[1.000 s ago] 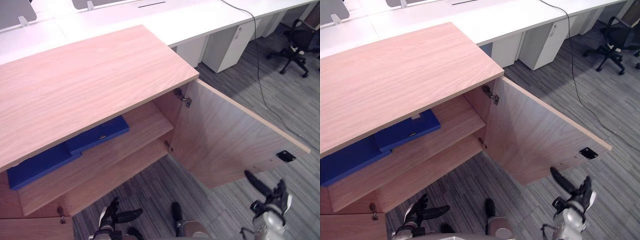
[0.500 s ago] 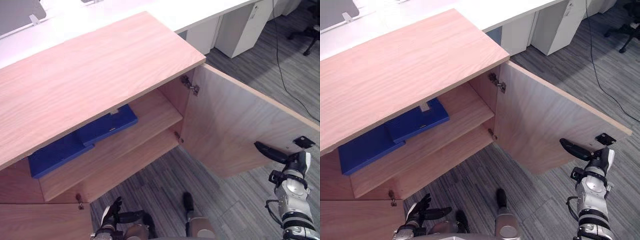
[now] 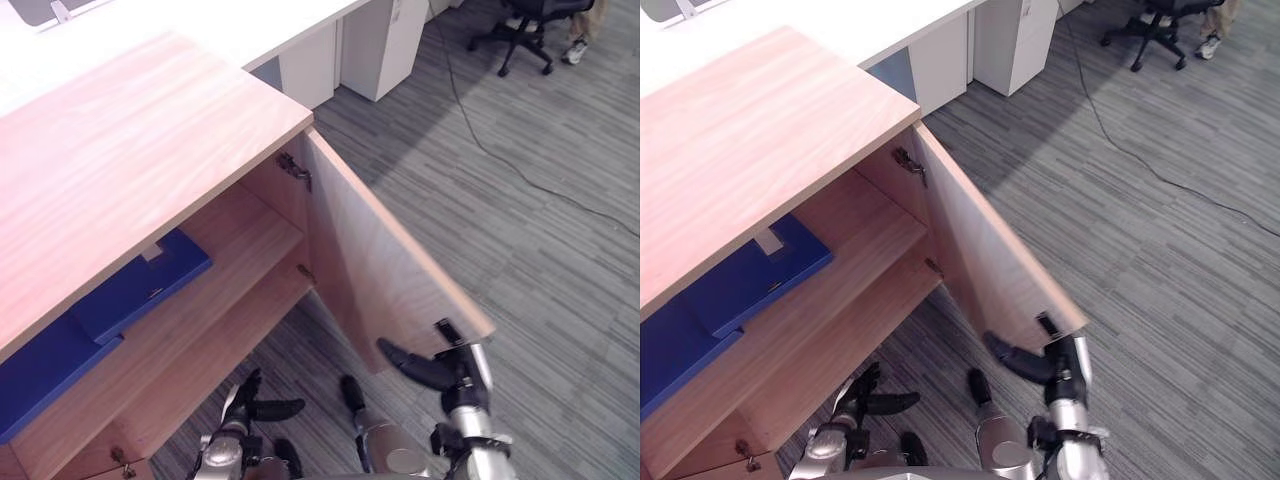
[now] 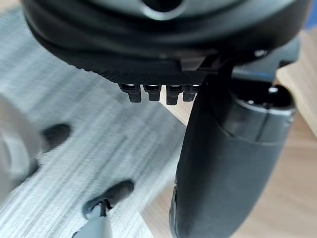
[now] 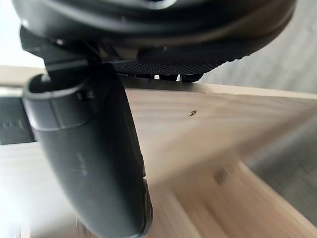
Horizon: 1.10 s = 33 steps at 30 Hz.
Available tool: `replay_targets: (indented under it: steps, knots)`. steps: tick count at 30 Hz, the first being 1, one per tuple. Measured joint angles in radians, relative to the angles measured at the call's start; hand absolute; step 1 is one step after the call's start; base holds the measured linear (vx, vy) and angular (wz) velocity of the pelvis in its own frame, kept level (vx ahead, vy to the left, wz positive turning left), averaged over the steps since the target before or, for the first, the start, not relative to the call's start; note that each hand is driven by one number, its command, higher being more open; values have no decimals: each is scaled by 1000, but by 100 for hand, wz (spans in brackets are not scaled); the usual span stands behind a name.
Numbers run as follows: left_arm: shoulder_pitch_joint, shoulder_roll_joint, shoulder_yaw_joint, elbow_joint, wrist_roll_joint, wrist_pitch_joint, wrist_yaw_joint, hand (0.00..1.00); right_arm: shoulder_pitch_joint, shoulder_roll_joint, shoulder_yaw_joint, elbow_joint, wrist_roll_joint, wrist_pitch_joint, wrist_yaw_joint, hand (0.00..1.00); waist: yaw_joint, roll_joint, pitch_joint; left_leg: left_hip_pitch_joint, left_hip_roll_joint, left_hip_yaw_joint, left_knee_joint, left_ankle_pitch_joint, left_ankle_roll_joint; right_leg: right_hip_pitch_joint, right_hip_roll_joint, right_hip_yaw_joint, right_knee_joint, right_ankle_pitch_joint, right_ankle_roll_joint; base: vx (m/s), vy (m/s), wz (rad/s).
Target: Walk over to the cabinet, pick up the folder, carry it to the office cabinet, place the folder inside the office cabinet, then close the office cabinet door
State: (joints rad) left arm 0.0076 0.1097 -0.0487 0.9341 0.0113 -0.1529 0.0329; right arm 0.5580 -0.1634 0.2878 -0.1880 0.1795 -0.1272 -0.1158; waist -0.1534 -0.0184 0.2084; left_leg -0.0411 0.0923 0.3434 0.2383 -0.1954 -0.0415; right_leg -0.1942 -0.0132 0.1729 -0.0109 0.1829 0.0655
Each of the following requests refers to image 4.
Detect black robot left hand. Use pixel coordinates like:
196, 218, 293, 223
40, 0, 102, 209
21, 0, 315, 238

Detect blue object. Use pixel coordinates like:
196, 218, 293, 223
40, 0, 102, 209
308, 14, 317, 32

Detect grey textured floor rug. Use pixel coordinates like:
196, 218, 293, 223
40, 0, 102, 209
0, 6, 187, 238

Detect silver robot leg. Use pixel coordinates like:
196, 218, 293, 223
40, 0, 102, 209
72, 198, 113, 238
0, 95, 42, 199

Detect light wooden furniture panel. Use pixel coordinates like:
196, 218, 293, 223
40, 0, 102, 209
275, 31, 317, 138

